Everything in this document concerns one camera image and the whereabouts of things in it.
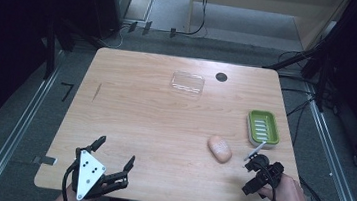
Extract clear plastic lid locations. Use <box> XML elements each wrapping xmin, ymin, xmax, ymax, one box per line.
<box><xmin>168</xmin><ymin>69</ymin><xmax>207</xmax><ymax>97</ymax></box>

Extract person's left hand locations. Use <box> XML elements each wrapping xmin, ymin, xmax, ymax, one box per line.
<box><xmin>50</xmin><ymin>183</ymin><xmax>98</xmax><ymax>201</ymax></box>

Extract green soap dish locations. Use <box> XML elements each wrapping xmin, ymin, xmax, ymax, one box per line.
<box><xmin>243</xmin><ymin>108</ymin><xmax>284</xmax><ymax>151</ymax></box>

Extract grey tape strip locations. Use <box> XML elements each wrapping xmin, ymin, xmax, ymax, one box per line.
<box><xmin>32</xmin><ymin>154</ymin><xmax>59</xmax><ymax>167</ymax></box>

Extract person's right hand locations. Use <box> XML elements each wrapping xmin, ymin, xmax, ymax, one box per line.
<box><xmin>257</xmin><ymin>171</ymin><xmax>309</xmax><ymax>201</ymax></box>

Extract black angled floor tape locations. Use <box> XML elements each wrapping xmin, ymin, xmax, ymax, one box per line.
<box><xmin>59</xmin><ymin>81</ymin><xmax>76</xmax><ymax>103</ymax></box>

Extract metal floor rail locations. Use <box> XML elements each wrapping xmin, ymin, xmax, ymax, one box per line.
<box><xmin>291</xmin><ymin>82</ymin><xmax>357</xmax><ymax>201</ymax></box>
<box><xmin>0</xmin><ymin>45</ymin><xmax>67</xmax><ymax>201</ymax></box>

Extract light wooden shelf unit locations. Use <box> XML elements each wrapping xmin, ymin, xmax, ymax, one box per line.
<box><xmin>186</xmin><ymin>0</ymin><xmax>351</xmax><ymax>56</ymax></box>

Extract black hanging cable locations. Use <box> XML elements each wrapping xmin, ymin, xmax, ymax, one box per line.
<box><xmin>169</xmin><ymin>0</ymin><xmax>211</xmax><ymax>42</ymax></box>

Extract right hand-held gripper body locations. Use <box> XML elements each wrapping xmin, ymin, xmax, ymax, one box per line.
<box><xmin>239</xmin><ymin>139</ymin><xmax>288</xmax><ymax>201</ymax></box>

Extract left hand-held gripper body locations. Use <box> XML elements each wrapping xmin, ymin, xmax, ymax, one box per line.
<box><xmin>69</xmin><ymin>147</ymin><xmax>133</xmax><ymax>201</ymax></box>

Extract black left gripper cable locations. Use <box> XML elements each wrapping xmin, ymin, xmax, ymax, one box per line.
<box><xmin>59</xmin><ymin>160</ymin><xmax>85</xmax><ymax>201</ymax></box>

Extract black tripod stand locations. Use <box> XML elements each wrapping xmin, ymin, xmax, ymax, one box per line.
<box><xmin>258</xmin><ymin>0</ymin><xmax>357</xmax><ymax>116</ymax></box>

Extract black round table grommet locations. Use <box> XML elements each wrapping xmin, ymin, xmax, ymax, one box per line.
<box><xmin>214</xmin><ymin>71</ymin><xmax>230</xmax><ymax>84</ymax></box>

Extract pink soap bar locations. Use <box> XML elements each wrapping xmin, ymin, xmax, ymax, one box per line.
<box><xmin>205</xmin><ymin>134</ymin><xmax>235</xmax><ymax>165</ymax></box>

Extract black cabinet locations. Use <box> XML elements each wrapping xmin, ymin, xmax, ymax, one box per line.
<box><xmin>79</xmin><ymin>0</ymin><xmax>134</xmax><ymax>43</ymax></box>

